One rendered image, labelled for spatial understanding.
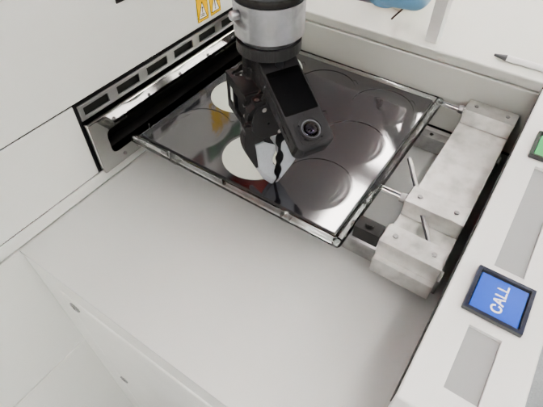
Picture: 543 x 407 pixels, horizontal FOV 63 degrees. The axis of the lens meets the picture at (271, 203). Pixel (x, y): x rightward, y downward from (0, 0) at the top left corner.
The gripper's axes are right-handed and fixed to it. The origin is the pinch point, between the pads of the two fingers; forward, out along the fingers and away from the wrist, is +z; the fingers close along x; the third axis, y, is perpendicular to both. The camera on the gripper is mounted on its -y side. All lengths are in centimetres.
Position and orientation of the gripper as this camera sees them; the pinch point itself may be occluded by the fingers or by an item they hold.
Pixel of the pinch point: (275, 178)
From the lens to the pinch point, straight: 61.4
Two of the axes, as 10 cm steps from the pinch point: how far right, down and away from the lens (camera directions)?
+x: -9.0, 3.2, -2.9
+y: -4.3, -6.8, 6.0
